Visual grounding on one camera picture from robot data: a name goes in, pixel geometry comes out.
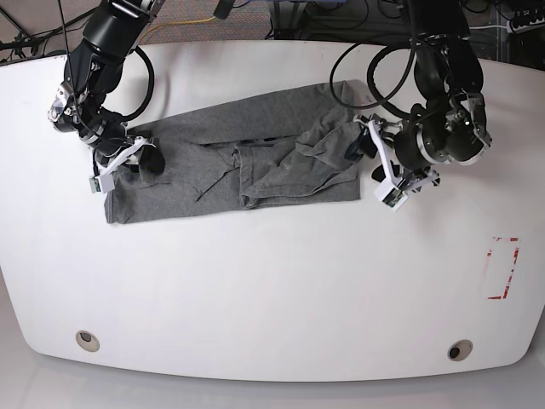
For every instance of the black tripod stand legs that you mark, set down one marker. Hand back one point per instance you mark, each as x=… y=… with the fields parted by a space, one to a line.
x=25 y=44

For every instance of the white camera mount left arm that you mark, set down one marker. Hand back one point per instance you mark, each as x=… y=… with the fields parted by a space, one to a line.
x=394 y=188

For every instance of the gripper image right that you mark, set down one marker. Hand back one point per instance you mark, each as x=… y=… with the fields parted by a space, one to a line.
x=445 y=130

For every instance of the red tape rectangle marking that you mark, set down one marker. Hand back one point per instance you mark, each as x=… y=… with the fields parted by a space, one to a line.
x=501 y=260

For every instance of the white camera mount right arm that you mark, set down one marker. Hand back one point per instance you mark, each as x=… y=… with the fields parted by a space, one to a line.
x=104 y=181

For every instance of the right table cable grommet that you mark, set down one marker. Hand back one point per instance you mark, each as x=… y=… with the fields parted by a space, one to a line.
x=460 y=350

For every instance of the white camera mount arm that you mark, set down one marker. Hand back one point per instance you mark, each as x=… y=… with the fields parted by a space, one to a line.
x=394 y=188
x=104 y=181

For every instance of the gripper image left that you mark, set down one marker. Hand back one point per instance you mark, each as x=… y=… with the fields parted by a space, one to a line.
x=106 y=133

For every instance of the table cable grommet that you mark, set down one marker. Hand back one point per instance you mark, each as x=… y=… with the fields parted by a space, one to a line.
x=87 y=341
x=460 y=350

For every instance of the left table cable grommet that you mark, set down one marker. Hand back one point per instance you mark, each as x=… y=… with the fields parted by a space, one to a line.
x=87 y=341

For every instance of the grey T-shirt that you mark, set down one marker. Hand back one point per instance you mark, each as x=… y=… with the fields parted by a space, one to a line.
x=290 y=147

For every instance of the white power strip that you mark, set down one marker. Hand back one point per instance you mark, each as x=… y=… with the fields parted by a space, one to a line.
x=526 y=20

